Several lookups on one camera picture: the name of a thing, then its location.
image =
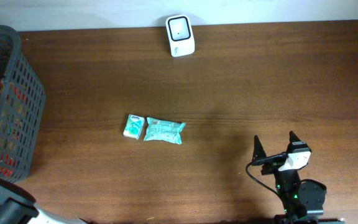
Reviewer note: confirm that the small teal tissue pack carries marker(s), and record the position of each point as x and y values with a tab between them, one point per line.
134	126

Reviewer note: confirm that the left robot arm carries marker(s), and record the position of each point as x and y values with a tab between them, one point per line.
17	206

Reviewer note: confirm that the teal wet wipes pouch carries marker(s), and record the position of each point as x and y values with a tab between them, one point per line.
161	130

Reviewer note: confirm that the white barcode scanner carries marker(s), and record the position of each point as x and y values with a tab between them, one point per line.
180	35

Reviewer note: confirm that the grey plastic basket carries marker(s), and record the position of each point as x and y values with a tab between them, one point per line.
22	101

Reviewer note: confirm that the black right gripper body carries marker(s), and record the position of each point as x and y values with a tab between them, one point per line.
284	175

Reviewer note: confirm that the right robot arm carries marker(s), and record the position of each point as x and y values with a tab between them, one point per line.
302	199

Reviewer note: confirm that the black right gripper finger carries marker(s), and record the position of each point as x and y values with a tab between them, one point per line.
295	143
259	154

